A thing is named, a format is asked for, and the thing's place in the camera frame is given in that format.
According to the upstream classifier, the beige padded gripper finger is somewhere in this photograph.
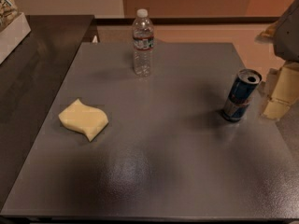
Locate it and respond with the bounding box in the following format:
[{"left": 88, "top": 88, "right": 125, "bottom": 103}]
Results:
[
  {"left": 262, "top": 62, "right": 299, "bottom": 119},
  {"left": 264, "top": 68, "right": 278, "bottom": 95}
]

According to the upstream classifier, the blue silver redbull can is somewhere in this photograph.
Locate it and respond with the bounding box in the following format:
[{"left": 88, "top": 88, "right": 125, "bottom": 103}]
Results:
[{"left": 222, "top": 69, "right": 262, "bottom": 122}]

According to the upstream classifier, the clear plastic water bottle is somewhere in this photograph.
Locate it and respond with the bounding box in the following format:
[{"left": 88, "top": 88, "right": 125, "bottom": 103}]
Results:
[{"left": 132, "top": 8, "right": 154, "bottom": 77}]

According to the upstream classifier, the yellow wavy sponge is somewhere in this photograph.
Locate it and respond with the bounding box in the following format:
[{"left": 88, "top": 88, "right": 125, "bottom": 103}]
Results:
[{"left": 59, "top": 99, "right": 108, "bottom": 142}]

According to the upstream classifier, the dark brown side table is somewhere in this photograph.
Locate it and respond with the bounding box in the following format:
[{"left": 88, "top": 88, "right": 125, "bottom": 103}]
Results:
[{"left": 0, "top": 15, "right": 97, "bottom": 210}]

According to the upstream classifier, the white box with snacks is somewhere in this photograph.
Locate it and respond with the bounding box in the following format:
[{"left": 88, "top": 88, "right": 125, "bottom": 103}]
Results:
[{"left": 0, "top": 0, "right": 31, "bottom": 63}]

